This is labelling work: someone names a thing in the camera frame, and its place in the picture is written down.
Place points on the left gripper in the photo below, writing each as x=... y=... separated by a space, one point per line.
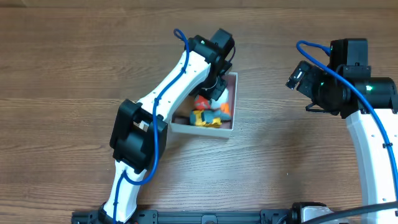
x=216 y=90

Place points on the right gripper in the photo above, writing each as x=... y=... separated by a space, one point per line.
x=311 y=86

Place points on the white plush duck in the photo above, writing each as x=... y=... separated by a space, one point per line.
x=222 y=103

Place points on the red ball toy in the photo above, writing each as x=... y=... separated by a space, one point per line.
x=201 y=103

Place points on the yellow blue toy excavator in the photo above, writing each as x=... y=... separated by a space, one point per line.
x=208 y=118

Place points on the brown plush toy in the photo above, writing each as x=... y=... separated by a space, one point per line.
x=185 y=107

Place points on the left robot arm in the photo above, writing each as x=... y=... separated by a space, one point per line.
x=140 y=129

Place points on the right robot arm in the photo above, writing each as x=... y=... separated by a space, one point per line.
x=338 y=81

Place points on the white cardboard box pink interior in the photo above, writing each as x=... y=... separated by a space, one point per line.
x=181 y=125

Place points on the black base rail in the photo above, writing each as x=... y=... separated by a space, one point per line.
x=271 y=216

